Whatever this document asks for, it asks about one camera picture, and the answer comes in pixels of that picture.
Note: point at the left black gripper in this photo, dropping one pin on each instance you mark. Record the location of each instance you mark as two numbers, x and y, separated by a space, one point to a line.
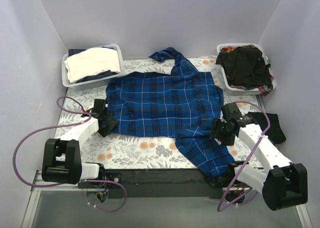
110 124

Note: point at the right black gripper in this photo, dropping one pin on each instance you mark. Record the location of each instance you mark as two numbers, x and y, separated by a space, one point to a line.
217 134

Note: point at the blue plaid long sleeve shirt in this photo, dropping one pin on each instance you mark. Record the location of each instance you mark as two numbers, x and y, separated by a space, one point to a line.
181 105

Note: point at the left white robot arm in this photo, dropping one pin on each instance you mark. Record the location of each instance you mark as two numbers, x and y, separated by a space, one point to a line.
62 162

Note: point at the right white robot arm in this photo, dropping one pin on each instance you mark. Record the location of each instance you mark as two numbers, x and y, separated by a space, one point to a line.
281 183

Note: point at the right white plastic basket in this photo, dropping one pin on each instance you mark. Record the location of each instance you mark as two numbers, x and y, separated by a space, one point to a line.
240 90

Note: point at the white plastic basket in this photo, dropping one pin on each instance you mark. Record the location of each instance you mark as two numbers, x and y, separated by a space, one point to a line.
240 90
84 69

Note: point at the left white plastic basket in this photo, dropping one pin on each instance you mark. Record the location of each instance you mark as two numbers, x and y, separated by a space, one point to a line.
84 69

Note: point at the folded black shirt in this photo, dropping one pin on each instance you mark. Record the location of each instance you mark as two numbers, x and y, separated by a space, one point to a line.
274 133

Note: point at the folded white shirt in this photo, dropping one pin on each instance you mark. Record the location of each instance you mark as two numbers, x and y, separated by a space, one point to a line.
92 62

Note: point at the black crumpled shirt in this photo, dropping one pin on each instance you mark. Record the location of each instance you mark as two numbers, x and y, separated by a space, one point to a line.
245 67

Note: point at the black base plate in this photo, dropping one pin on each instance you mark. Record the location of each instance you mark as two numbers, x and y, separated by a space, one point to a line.
147 183

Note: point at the aluminium frame rail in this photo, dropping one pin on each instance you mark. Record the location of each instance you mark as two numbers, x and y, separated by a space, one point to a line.
48 186

